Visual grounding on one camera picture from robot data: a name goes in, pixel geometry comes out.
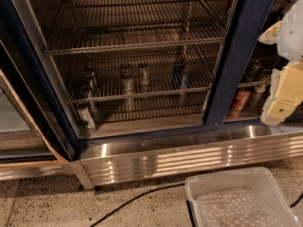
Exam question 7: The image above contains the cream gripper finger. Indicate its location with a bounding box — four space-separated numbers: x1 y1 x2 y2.
258 21 281 45
260 61 303 126

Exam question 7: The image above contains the silver can right compartment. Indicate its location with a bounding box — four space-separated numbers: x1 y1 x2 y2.
249 84 267 107

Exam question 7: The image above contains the red can right compartment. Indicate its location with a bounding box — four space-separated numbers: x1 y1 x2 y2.
228 89 251 117

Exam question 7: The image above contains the dark blue can rear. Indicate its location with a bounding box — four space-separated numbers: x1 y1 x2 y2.
171 62 189 90

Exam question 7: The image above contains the silver can middle rear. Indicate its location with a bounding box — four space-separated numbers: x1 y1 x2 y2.
138 63 151 86

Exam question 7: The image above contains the silver can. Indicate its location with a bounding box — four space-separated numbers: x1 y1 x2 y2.
138 63 151 86
77 103 96 130

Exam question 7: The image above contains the can rear behind 7up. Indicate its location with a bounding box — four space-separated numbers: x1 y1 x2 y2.
119 63 132 77

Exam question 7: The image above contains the silver can front left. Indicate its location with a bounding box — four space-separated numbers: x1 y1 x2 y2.
77 103 96 130

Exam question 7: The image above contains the open glass fridge door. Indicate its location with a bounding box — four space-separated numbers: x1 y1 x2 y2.
0 43 70 166

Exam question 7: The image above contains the clear plastic bin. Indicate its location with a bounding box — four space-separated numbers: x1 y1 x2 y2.
186 167 302 227

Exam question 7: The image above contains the dark blue fridge door frame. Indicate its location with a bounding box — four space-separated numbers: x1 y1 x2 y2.
204 0 275 128

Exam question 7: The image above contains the upper wire fridge shelf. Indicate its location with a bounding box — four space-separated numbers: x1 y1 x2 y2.
45 0 229 56

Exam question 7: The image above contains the wire fridge shelf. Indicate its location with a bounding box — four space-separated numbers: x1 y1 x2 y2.
66 43 221 102
45 0 229 56

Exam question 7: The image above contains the lower wire fridge shelf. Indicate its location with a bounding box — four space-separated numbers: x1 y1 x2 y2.
66 43 221 102

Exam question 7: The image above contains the black floor cable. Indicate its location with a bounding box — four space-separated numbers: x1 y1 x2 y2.
89 183 187 227

